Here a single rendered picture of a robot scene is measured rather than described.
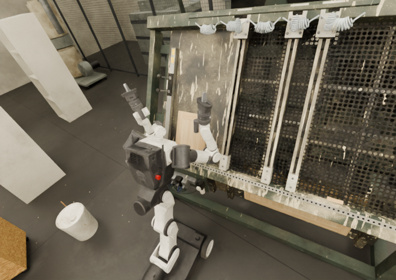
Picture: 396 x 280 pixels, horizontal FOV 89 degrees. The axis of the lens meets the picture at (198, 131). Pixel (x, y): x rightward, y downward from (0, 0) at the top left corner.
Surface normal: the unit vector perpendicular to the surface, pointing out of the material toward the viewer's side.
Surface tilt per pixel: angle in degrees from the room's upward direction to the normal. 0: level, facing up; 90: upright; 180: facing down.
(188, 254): 0
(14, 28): 90
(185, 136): 57
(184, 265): 0
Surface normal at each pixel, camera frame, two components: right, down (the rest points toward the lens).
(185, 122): -0.50, 0.12
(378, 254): -0.17, -0.75
